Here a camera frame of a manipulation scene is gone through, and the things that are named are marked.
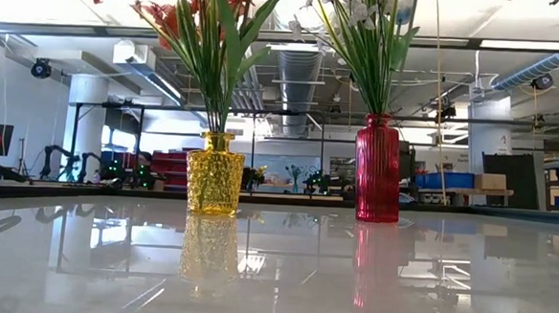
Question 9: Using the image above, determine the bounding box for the red ribbed glass vase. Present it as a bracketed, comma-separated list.
[351, 112, 406, 225]

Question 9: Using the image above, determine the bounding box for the yellow glass vase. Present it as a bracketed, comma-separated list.
[183, 129, 247, 218]

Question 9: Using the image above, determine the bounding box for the red bin stack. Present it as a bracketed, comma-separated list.
[146, 148, 190, 191]

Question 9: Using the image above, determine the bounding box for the black screen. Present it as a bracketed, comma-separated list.
[397, 141, 418, 180]

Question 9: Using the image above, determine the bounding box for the blue plastic bin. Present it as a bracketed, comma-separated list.
[414, 169, 476, 190]

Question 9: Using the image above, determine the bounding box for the cardboard box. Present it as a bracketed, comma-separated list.
[473, 171, 508, 191]

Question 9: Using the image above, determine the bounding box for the black panel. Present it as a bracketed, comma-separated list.
[478, 151, 549, 212]

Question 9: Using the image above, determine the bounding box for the black ceiling spotlight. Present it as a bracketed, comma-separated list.
[530, 72, 556, 92]
[29, 56, 55, 80]

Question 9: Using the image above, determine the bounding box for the silver ventilation duct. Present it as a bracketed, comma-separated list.
[273, 49, 328, 140]

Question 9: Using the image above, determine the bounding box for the white ventilation duct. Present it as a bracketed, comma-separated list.
[109, 38, 187, 107]

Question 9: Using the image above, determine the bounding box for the beige hanging cord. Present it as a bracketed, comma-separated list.
[423, 0, 458, 206]

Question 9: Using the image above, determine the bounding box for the black aluminium table frame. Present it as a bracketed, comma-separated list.
[0, 177, 559, 231]

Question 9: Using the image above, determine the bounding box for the blue insulated duct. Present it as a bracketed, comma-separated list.
[489, 49, 559, 95]

